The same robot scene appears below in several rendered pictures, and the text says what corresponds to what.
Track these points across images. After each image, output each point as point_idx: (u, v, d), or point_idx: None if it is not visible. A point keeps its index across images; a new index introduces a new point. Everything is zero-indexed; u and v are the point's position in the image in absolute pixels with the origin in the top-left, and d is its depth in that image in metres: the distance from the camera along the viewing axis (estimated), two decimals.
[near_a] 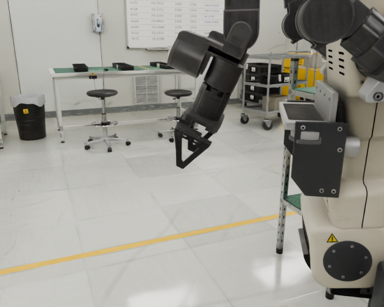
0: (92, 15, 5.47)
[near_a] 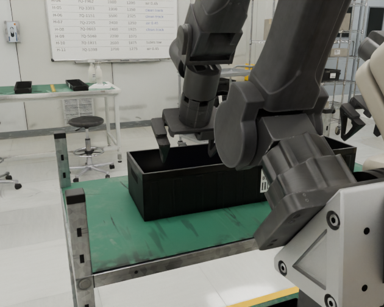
0: (3, 23, 4.60)
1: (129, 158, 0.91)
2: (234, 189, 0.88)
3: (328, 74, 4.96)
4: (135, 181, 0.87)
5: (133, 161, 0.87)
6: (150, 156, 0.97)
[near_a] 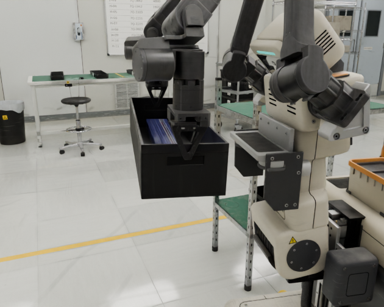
0: (72, 24, 5.70)
1: (160, 148, 0.71)
2: None
3: None
4: (189, 166, 0.73)
5: (183, 144, 0.72)
6: (139, 145, 0.76)
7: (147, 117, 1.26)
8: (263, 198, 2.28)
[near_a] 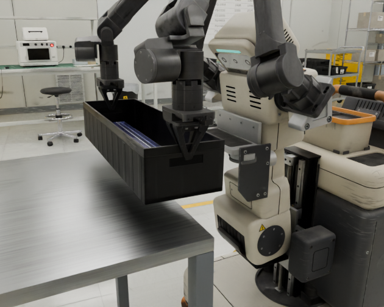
0: None
1: (162, 150, 0.70)
2: None
3: None
4: (190, 166, 0.73)
5: None
6: (133, 150, 0.74)
7: None
8: None
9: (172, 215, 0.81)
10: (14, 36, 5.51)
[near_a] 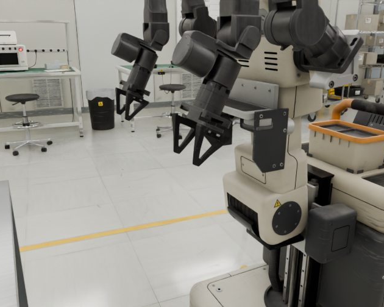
0: None
1: None
2: None
3: None
4: None
5: None
6: None
7: None
8: None
9: None
10: None
